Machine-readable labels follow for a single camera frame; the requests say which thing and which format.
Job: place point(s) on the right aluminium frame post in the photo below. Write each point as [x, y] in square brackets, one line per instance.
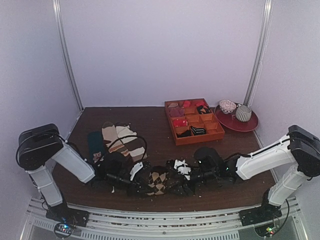
[261, 47]

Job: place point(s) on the aluminium front rail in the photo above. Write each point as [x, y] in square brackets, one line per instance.
[225, 224]

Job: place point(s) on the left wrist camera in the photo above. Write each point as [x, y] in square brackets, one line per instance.
[116, 164]

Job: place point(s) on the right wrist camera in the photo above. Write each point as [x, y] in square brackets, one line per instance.
[208, 158]

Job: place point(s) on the black red rolled sock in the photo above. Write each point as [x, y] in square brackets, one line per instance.
[203, 109]

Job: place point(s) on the purple rolled sock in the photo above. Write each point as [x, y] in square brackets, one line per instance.
[175, 112]

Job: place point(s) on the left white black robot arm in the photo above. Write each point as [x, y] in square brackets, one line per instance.
[39, 145]

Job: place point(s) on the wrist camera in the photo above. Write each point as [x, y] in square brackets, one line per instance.
[116, 164]
[208, 158]

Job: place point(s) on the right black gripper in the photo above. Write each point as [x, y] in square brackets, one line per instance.
[178, 179]

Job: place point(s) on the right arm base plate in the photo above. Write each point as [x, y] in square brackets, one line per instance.
[256, 215]

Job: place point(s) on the aluminium frame post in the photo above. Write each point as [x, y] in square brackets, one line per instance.
[65, 53]
[261, 47]

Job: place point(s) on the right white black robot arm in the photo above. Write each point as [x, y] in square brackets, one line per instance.
[298, 147]

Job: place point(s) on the wooden compartment tray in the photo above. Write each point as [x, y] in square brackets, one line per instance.
[183, 135]

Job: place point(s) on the left aluminium frame post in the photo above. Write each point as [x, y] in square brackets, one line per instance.
[65, 53]

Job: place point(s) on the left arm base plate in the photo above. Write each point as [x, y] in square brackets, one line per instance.
[64, 214]

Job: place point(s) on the dark teal cartoon sock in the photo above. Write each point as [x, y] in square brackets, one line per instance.
[95, 146]

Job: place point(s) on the black white striped rolled sock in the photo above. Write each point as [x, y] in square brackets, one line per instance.
[196, 131]

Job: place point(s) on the striped white cup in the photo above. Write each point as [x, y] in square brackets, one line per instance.
[243, 113]

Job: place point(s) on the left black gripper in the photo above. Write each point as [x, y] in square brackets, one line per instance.
[135, 189]

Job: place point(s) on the brown argyle sock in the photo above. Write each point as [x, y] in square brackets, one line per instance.
[157, 180]

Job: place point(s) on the dotted white bowl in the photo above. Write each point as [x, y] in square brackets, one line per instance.
[227, 106]

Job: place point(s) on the striped beige brown sock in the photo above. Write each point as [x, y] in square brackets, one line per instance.
[135, 149]

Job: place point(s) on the red round plate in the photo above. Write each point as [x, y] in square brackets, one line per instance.
[231, 122]

